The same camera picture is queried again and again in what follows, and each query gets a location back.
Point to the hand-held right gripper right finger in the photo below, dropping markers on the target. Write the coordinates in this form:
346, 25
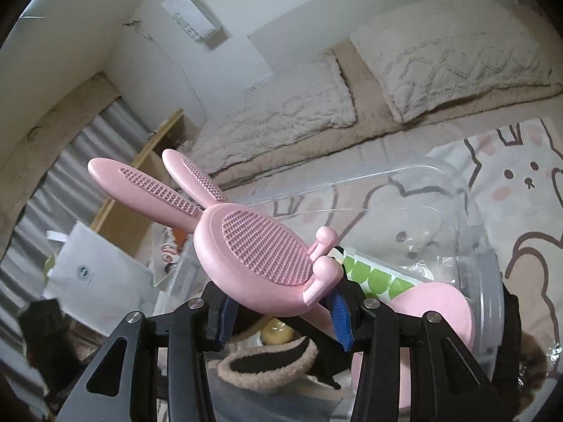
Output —
341, 321

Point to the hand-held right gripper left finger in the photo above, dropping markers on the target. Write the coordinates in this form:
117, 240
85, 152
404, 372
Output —
224, 321

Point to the beige fluffy headband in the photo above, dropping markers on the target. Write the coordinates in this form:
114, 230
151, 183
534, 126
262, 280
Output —
226, 367

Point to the green yellow dotted pouch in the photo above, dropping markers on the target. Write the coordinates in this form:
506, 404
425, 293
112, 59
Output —
382, 279

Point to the pink bunny brush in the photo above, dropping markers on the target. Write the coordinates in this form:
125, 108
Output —
246, 263

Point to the clear plastic container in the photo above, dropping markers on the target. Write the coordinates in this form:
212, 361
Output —
440, 211

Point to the yellow ball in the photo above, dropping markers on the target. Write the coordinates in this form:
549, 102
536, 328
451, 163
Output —
276, 333

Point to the white tote bag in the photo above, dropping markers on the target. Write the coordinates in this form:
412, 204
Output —
101, 281

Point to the white cardboard box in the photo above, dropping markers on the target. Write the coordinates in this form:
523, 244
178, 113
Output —
167, 255

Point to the pink round pad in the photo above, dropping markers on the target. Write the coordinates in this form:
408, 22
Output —
440, 312

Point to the grey curtain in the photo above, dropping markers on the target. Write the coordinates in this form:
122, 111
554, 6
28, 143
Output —
57, 184

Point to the black cloth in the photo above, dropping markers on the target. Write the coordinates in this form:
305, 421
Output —
512, 338

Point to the brown fur scrunchie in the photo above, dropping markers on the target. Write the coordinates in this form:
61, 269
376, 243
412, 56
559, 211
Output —
533, 356

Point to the beige bed sheet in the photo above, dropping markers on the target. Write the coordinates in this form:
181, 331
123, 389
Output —
369, 110

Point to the small fluffy beige pillow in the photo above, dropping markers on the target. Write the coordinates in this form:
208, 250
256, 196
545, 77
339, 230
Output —
281, 114

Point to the bunny printed blanket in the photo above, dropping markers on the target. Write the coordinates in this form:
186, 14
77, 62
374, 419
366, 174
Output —
528, 211

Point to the beige curtain valance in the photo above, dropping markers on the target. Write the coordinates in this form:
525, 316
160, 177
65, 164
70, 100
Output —
52, 123

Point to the white headboard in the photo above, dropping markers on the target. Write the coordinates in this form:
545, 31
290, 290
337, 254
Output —
299, 39

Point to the large fluffy beige pillow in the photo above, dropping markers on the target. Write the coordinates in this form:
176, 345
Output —
453, 52

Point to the hanging white paper bag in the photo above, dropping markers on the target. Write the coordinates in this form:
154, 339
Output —
189, 15

